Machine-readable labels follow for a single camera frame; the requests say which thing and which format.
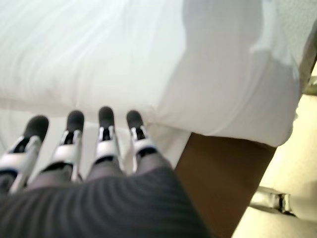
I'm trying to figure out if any brown upholstered bed frame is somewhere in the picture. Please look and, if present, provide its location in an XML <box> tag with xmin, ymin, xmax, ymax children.
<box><xmin>174</xmin><ymin>132</ymin><xmax>277</xmax><ymax>238</ymax></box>

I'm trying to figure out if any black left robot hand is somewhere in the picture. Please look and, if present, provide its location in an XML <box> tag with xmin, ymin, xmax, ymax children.
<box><xmin>0</xmin><ymin>106</ymin><xmax>214</xmax><ymax>238</ymax></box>

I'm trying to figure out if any white duvet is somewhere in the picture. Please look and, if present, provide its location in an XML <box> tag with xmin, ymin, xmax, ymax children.
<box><xmin>0</xmin><ymin>0</ymin><xmax>311</xmax><ymax>152</ymax></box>

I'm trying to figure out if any grey floor rug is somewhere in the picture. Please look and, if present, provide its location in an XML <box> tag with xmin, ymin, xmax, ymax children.
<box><xmin>279</xmin><ymin>0</ymin><xmax>317</xmax><ymax>52</ymax></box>

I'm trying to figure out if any white fitted bed sheet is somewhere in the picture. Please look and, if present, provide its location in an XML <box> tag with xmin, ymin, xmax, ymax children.
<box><xmin>0</xmin><ymin>99</ymin><xmax>192</xmax><ymax>184</ymax></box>

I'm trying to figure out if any silver left robot leg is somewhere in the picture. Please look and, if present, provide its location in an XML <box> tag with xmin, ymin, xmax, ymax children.
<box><xmin>248</xmin><ymin>186</ymin><xmax>298</xmax><ymax>218</ymax></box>

